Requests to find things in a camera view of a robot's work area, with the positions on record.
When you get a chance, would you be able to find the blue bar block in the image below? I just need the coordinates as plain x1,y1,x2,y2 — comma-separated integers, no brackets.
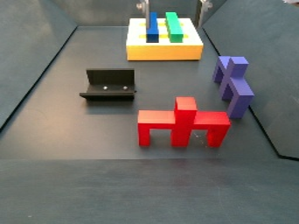
146,12,159,43

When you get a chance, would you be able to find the black angle bracket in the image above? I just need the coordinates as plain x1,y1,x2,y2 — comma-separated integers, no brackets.
79,68,136,101

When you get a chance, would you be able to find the purple three-legged block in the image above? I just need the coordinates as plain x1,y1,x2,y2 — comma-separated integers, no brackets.
212,56,255,119

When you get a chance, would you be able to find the red three-legged block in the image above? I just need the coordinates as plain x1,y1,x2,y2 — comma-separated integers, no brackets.
138,96,231,147

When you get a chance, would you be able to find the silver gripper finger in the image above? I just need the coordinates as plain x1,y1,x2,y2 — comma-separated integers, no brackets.
136,0,150,25
199,0,212,26

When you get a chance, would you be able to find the yellow slotted board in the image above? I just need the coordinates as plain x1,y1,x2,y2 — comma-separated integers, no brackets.
126,18,203,61

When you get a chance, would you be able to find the green bar block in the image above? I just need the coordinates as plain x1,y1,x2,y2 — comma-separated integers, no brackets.
164,12,183,43

